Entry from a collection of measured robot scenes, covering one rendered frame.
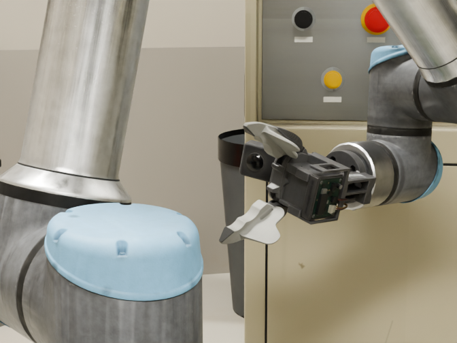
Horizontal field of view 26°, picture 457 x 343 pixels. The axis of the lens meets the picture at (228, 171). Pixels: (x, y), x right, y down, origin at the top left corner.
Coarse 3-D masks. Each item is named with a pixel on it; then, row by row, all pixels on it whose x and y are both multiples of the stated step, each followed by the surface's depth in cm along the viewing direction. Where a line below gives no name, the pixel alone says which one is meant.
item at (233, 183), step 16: (224, 144) 332; (240, 144) 325; (224, 160) 333; (240, 160) 326; (224, 176) 337; (240, 176) 328; (224, 192) 340; (240, 192) 330; (224, 208) 345; (240, 208) 332; (240, 240) 335; (240, 256) 337; (240, 272) 339; (240, 288) 341; (240, 304) 343
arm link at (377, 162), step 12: (348, 144) 131; (360, 144) 131; (372, 144) 132; (360, 156) 130; (372, 156) 130; (384, 156) 131; (372, 168) 129; (384, 168) 130; (384, 180) 130; (372, 192) 129; (384, 192) 131; (348, 204) 132; (360, 204) 131; (372, 204) 132
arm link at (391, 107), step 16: (384, 48) 134; (400, 48) 133; (384, 64) 134; (400, 64) 133; (384, 80) 134; (400, 80) 132; (384, 96) 135; (400, 96) 132; (368, 112) 138; (384, 112) 135; (400, 112) 134; (416, 112) 131; (368, 128) 138; (384, 128) 135; (400, 128) 134; (416, 128) 134
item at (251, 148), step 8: (248, 144) 131; (256, 144) 131; (248, 152) 131; (256, 152) 131; (264, 152) 131; (248, 160) 131; (256, 160) 130; (264, 160) 131; (272, 160) 130; (240, 168) 132; (248, 168) 131; (256, 168) 131; (264, 168) 131; (272, 168) 131; (248, 176) 132; (256, 176) 132; (264, 176) 131
